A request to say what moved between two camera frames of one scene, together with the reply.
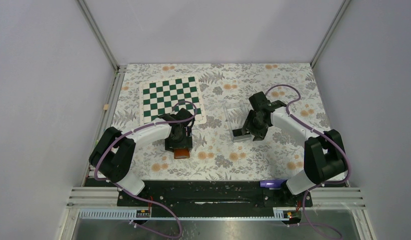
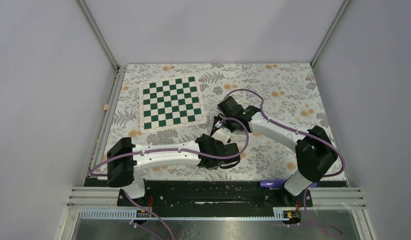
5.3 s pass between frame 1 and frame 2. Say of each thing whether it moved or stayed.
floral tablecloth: stayed
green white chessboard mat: stayed
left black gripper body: moved
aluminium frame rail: stayed
